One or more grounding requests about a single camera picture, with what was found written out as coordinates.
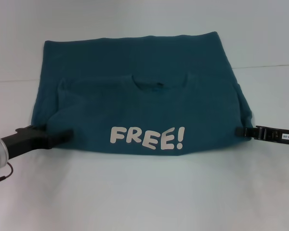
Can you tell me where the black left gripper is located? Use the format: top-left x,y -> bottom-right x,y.
1,124 -> 75,160

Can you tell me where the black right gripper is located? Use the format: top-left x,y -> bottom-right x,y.
235,126 -> 289,147

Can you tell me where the blue shirt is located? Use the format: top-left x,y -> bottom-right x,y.
30,31 -> 254,157

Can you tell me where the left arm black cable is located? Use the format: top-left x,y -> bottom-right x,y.
0,161 -> 14,186

